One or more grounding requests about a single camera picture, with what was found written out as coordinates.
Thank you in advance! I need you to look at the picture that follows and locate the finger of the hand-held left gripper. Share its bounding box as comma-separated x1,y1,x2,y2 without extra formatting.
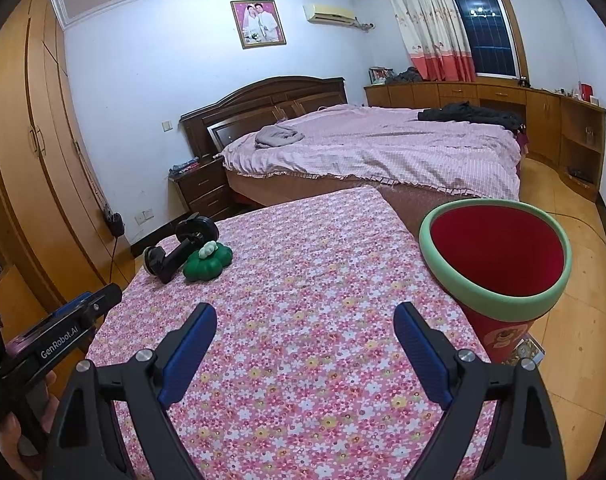
80,282,124,329
53,295,92,322

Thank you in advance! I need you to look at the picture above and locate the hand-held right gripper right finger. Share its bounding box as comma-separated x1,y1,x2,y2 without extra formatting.
393,302,568,480

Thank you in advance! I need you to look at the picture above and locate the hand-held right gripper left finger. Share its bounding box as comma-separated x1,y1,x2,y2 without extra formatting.
42,302,218,480

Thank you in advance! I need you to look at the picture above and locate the red bin with green rim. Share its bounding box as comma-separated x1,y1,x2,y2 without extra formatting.
419,199,571,366

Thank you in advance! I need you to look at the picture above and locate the person's left hand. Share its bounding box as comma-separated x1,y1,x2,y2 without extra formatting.
0,370,60,479

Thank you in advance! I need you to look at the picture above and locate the black plugged charger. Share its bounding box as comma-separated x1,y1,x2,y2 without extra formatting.
103,205,125,237

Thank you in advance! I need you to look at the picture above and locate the black dumbbell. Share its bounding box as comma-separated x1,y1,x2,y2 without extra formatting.
143,214,221,284

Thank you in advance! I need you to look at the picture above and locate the green clover-shaped cushion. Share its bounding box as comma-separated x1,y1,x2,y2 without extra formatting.
183,241,233,282

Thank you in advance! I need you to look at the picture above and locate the pink floral tablecloth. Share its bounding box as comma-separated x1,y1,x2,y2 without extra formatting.
85,185,498,480

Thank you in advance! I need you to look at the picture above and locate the wooden wardrobe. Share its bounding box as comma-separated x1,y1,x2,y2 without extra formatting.
0,0,138,396

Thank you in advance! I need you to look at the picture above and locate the dark wooden nightstand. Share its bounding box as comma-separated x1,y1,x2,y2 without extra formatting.
168,157,234,221

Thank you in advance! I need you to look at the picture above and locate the pink checked bedspread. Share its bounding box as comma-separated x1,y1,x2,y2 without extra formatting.
219,104,522,201

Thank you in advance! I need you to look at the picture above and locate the grey folded cloth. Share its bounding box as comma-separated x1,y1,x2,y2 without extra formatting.
254,126,304,149

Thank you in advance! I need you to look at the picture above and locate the dark jacket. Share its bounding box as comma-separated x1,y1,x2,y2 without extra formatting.
417,101,526,135

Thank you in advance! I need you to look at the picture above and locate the long wooden cabinet unit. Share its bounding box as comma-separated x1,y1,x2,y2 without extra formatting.
364,81,606,203

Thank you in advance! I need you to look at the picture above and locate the dark wooden bed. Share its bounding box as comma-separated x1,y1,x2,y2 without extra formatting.
179,76,526,211

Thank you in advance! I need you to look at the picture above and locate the dark clothes pile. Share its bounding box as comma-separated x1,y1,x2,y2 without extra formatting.
385,66,424,85

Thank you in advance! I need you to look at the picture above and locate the cream and red curtain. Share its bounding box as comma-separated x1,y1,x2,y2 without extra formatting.
384,0,477,83

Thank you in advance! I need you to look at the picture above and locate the wooden framed window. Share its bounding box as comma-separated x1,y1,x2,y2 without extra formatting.
445,0,531,80

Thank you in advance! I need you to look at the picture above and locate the thin white cable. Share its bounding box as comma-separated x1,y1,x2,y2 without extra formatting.
548,212,606,248

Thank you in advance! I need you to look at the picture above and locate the framed wall photo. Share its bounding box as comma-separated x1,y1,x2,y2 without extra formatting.
230,0,288,50

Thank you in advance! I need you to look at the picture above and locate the wall air conditioner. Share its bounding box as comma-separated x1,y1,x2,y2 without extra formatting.
303,2,358,26

